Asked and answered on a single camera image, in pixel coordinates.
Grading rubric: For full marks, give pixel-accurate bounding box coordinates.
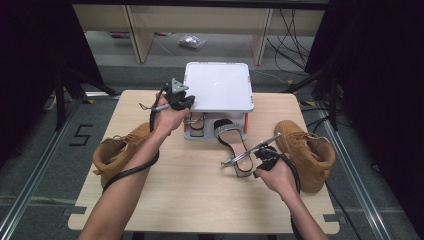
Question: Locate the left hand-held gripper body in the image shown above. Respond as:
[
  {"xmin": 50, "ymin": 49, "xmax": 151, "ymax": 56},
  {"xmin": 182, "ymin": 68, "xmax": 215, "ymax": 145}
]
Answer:
[{"xmin": 165, "ymin": 78, "xmax": 189, "ymax": 109}]

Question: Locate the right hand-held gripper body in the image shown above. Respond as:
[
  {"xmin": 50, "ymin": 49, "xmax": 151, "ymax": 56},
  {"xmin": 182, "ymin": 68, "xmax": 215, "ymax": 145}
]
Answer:
[{"xmin": 246, "ymin": 133, "xmax": 283, "ymax": 173}]

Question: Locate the black silver-strap heeled sandal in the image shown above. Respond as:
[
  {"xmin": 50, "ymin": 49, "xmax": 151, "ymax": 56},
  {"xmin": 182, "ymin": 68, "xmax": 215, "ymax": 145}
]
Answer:
[
  {"xmin": 213, "ymin": 118, "xmax": 255, "ymax": 178},
  {"xmin": 186, "ymin": 112, "xmax": 207, "ymax": 138}
]

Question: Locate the white two-tier shoe rack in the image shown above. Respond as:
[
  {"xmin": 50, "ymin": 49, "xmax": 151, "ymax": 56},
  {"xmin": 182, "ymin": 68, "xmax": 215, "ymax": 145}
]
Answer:
[{"xmin": 179, "ymin": 61, "xmax": 255, "ymax": 143}]

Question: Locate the tan suede ankle boot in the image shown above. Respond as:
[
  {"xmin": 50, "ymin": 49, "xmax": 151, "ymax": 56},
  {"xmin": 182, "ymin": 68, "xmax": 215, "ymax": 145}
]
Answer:
[
  {"xmin": 92, "ymin": 121, "xmax": 161, "ymax": 195},
  {"xmin": 273, "ymin": 119, "xmax": 337, "ymax": 194}
]

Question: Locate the person's left hand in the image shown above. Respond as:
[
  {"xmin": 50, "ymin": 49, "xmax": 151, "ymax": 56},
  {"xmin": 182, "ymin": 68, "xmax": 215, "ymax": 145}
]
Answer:
[{"xmin": 153, "ymin": 96, "xmax": 189, "ymax": 134}]

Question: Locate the person's right hand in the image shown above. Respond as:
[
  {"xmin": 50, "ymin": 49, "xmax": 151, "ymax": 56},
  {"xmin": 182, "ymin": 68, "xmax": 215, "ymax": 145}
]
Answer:
[{"xmin": 256, "ymin": 153, "xmax": 299, "ymax": 201}]

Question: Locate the clear plastic bag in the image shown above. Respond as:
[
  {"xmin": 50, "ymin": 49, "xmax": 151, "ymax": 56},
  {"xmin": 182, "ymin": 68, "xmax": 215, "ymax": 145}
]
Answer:
[{"xmin": 178, "ymin": 34, "xmax": 207, "ymax": 50}]

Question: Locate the beige background desk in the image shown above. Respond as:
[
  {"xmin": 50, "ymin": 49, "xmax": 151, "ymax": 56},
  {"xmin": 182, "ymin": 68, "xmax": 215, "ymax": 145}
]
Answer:
[{"xmin": 73, "ymin": 3, "xmax": 326, "ymax": 66}]

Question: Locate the black tripod stand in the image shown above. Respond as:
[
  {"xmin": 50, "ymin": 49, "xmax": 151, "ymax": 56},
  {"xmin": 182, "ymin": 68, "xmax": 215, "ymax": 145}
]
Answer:
[
  {"xmin": 54, "ymin": 69, "xmax": 119, "ymax": 131},
  {"xmin": 283, "ymin": 64, "xmax": 339, "ymax": 133}
]

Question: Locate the black curtain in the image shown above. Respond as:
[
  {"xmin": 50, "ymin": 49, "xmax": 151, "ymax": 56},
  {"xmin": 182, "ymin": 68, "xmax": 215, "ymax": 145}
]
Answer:
[
  {"xmin": 0, "ymin": 0, "xmax": 104, "ymax": 168},
  {"xmin": 304, "ymin": 0, "xmax": 424, "ymax": 231}
]

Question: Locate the silver plug with thin cord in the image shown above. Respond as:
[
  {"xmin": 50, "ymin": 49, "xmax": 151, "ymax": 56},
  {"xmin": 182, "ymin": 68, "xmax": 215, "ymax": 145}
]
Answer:
[{"xmin": 138, "ymin": 102, "xmax": 172, "ymax": 112}]

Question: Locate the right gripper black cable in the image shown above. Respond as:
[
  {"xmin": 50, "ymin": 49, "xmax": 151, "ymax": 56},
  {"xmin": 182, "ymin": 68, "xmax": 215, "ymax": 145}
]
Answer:
[{"xmin": 266, "ymin": 148, "xmax": 303, "ymax": 240}]

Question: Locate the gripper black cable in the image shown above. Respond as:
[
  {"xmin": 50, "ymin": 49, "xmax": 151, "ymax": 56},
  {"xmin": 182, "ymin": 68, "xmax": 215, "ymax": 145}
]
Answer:
[
  {"xmin": 102, "ymin": 84, "xmax": 170, "ymax": 195},
  {"xmin": 266, "ymin": 148, "xmax": 303, "ymax": 240}
]

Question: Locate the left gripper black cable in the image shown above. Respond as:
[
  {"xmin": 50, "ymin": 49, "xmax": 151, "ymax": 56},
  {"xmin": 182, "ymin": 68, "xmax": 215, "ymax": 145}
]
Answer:
[{"xmin": 102, "ymin": 84, "xmax": 170, "ymax": 195}]

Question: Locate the metal floor rail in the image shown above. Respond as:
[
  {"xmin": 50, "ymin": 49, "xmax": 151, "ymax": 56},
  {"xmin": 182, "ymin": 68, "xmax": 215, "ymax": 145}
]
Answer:
[
  {"xmin": 314, "ymin": 99, "xmax": 394, "ymax": 240},
  {"xmin": 0, "ymin": 96, "xmax": 84, "ymax": 239}
]

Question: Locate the black floor cable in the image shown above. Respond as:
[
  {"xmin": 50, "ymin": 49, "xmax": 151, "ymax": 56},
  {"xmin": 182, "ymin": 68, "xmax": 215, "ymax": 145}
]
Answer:
[{"xmin": 324, "ymin": 181, "xmax": 363, "ymax": 240}]

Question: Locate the bundle of black floor cables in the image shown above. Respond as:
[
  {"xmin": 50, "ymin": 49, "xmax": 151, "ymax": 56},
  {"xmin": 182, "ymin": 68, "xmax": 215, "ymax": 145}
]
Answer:
[{"xmin": 266, "ymin": 8, "xmax": 316, "ymax": 73}]

